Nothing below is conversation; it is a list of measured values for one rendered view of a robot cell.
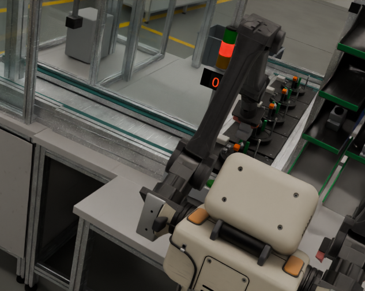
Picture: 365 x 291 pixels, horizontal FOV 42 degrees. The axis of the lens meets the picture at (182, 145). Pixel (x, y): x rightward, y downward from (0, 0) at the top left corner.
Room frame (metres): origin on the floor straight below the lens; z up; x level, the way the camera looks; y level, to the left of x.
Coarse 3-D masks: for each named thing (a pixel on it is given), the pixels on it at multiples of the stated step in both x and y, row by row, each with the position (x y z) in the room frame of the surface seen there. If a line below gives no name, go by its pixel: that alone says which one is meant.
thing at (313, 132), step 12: (324, 108) 1.61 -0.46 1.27; (360, 108) 1.64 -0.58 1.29; (324, 120) 1.57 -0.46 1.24; (348, 120) 1.58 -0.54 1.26; (360, 120) 1.58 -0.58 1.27; (312, 132) 1.51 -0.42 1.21; (324, 132) 1.52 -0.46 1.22; (336, 132) 1.52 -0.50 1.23; (348, 132) 1.52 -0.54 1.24; (324, 144) 1.45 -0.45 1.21; (336, 144) 1.47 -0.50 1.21
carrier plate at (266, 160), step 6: (216, 144) 1.70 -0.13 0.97; (222, 144) 1.71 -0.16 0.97; (234, 144) 1.74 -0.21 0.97; (216, 150) 1.65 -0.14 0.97; (258, 156) 1.69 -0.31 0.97; (264, 156) 1.70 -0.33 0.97; (216, 162) 1.56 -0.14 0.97; (264, 162) 1.66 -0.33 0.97; (270, 162) 1.67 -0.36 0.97; (216, 168) 1.52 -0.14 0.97
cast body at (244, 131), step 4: (240, 124) 1.60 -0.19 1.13; (244, 124) 1.59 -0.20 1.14; (240, 128) 1.60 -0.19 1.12; (244, 128) 1.59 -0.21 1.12; (248, 128) 1.59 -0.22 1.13; (236, 132) 1.59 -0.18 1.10; (240, 132) 1.58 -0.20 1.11; (244, 132) 1.58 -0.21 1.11; (248, 132) 1.59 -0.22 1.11; (236, 136) 1.58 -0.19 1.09; (240, 136) 1.58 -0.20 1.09; (244, 136) 1.58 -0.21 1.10; (248, 136) 1.58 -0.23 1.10; (244, 140) 1.57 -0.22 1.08
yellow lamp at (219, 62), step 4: (220, 56) 1.77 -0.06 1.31; (220, 60) 1.76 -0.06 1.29; (224, 60) 1.76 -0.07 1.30; (228, 60) 1.77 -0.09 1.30; (216, 64) 1.77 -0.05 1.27; (220, 64) 1.76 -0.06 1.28; (224, 64) 1.76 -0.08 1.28; (228, 64) 1.78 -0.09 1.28; (220, 68) 1.76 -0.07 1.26; (224, 68) 1.76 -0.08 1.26
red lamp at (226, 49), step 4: (224, 44) 1.77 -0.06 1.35; (228, 44) 1.76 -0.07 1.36; (232, 44) 1.77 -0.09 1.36; (220, 48) 1.78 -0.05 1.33; (224, 48) 1.76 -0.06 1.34; (228, 48) 1.76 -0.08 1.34; (232, 48) 1.77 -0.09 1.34; (220, 52) 1.77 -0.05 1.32; (224, 52) 1.76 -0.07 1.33; (228, 52) 1.76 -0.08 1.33; (224, 56) 1.76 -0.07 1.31; (228, 56) 1.77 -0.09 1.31
